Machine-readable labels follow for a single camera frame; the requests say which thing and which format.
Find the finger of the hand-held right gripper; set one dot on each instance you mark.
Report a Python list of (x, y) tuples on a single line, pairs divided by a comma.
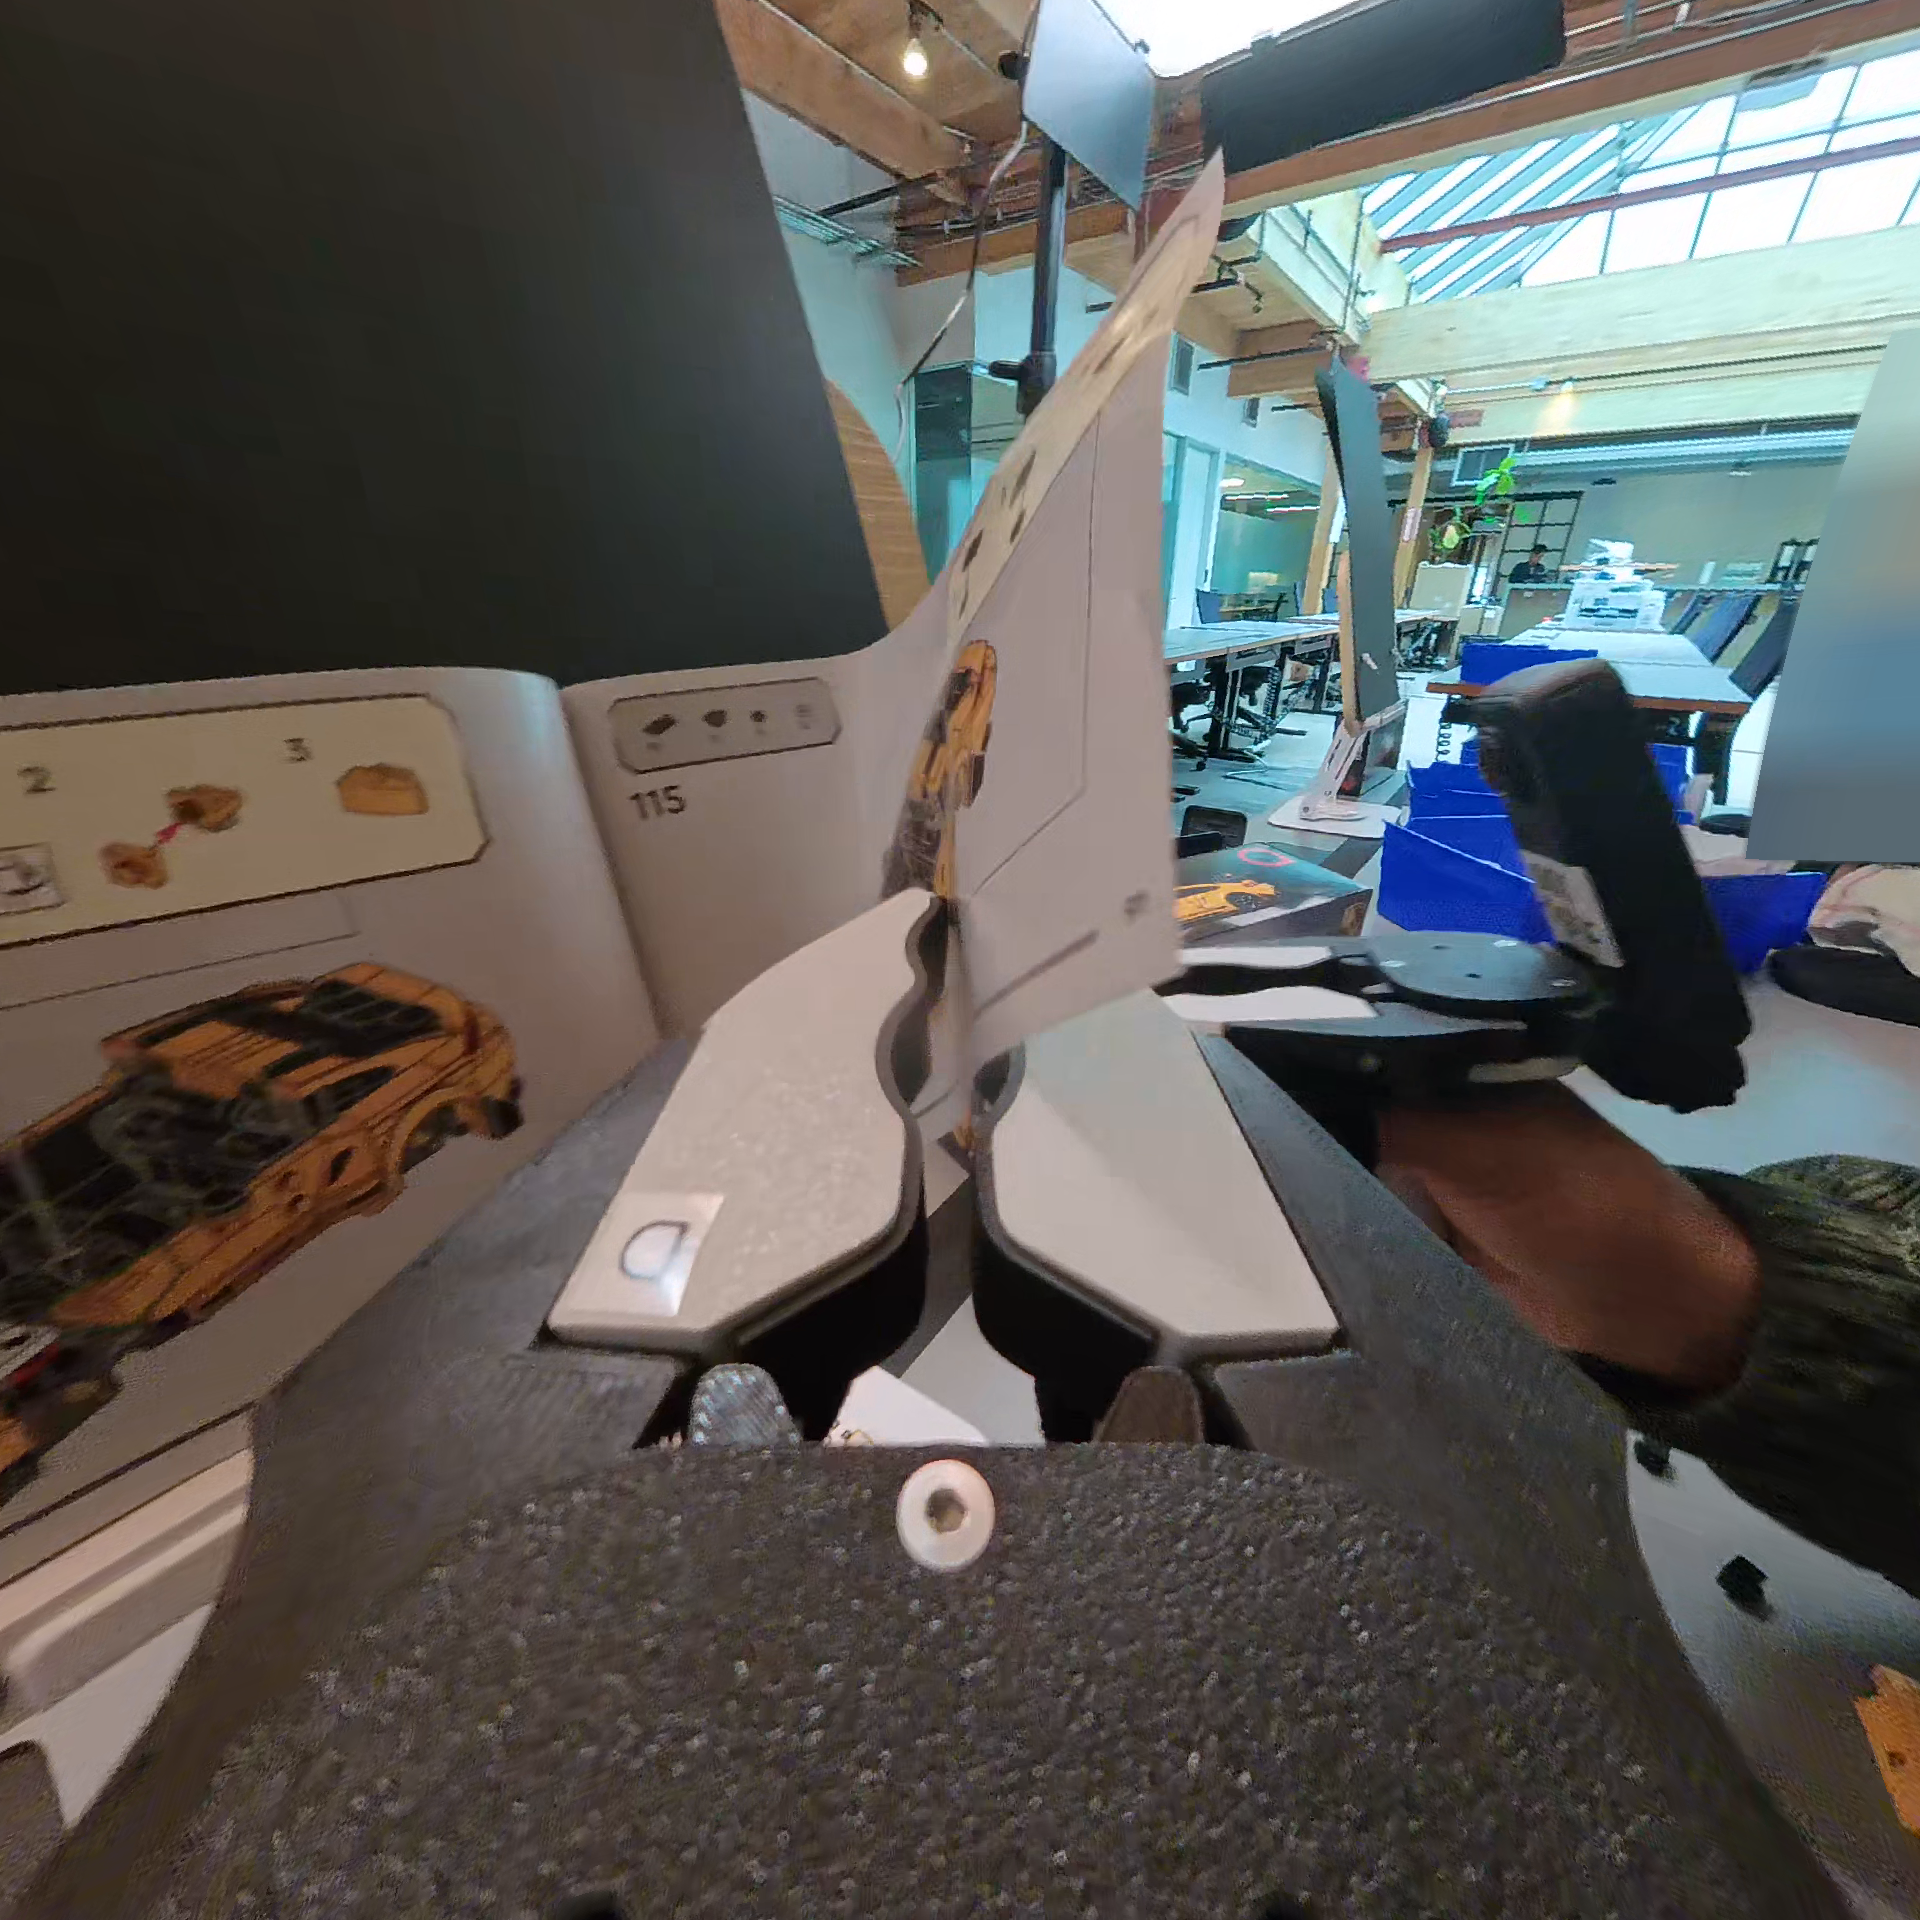
[(1277, 961), (1300, 1036)]

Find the person's right forearm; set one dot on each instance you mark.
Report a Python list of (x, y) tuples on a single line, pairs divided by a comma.
[(1830, 1348)]

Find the lego instruction booklet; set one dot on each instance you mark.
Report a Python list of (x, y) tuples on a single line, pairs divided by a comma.
[(300, 902)]

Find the yellow curved lego piece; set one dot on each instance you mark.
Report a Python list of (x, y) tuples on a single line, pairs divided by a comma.
[(1893, 1723)]

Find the slim monitor on white stand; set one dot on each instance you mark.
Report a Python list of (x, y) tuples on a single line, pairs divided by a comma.
[(1358, 570)]

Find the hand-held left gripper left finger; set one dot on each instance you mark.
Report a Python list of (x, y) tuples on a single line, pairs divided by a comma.
[(751, 1142)]

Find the black stand pole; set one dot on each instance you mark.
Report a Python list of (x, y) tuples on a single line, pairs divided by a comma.
[(1048, 284)]

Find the curved wooden panel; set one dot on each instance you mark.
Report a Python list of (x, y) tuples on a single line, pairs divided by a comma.
[(885, 511)]

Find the white printer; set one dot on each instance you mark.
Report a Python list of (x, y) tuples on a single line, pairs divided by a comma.
[(1616, 598)]

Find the black computer monitor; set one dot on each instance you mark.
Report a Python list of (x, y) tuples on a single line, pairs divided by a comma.
[(375, 299)]

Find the long office desk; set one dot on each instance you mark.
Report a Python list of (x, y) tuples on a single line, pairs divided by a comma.
[(1245, 644)]

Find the black lego box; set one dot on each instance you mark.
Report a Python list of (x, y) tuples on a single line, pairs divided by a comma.
[(1277, 902)]

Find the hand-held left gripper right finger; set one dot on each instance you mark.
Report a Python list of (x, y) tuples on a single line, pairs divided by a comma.
[(1156, 1184)]

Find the black overhead panel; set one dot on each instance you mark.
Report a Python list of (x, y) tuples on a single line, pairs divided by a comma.
[(1382, 67)]

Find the green potted plant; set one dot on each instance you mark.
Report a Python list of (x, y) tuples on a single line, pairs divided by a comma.
[(1493, 503)]

